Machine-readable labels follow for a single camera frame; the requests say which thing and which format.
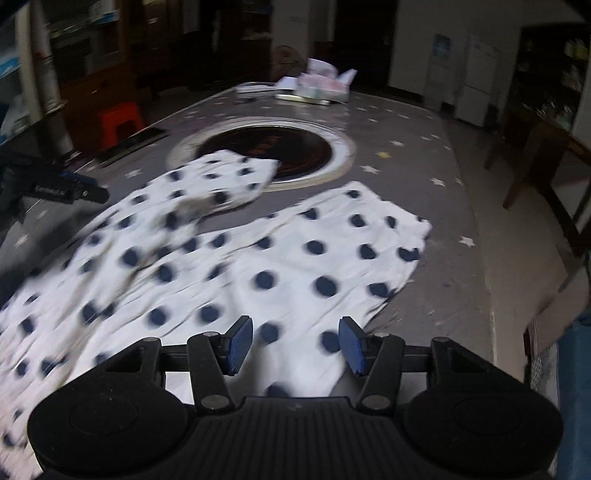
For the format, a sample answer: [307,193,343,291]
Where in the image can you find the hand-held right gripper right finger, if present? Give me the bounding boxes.
[338,317,490,414]

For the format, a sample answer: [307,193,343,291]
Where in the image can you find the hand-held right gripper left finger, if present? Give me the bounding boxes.
[104,316,254,414]

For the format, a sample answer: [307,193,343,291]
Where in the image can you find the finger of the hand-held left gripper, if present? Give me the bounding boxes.
[59,171,110,205]

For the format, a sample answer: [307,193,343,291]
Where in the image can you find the white polka dot garment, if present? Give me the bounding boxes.
[0,150,432,480]

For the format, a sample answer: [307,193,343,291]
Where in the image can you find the black smartphone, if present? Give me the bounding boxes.
[99,128,169,167]

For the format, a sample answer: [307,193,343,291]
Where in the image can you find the red plastic stool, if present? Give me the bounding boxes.
[99,102,145,151]

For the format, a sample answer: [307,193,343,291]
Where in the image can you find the glass-door display cabinet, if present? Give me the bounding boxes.
[0,0,139,139]

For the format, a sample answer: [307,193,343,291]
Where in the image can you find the patterned fabric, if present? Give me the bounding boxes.
[524,342,560,409]

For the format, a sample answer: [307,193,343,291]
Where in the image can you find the grey star-print tablecloth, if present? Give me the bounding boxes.
[0,83,497,480]

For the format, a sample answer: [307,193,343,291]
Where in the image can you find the round black built-in hotplate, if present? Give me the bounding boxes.
[167,117,357,192]

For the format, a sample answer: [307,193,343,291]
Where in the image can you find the person's blue clothing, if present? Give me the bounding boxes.
[554,314,591,480]

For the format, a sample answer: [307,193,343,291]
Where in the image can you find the yellow-green notebook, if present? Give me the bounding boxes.
[276,92,331,106]

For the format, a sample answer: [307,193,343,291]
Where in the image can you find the standing fan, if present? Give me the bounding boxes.
[270,45,303,81]

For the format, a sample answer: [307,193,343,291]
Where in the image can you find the tissue pack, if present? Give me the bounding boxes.
[295,58,358,103]

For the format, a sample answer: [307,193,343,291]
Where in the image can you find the brown wooden table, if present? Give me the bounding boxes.
[485,106,591,259]

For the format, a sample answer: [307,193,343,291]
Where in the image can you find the white water dispenser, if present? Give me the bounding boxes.
[422,34,462,112]

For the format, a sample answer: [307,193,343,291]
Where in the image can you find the white refrigerator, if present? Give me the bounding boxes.
[455,34,502,127]

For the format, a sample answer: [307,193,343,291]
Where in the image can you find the dark wooden door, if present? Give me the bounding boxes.
[332,0,400,86]

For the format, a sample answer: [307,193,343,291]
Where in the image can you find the dark wooden shelf cabinet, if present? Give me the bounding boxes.
[508,23,591,134]

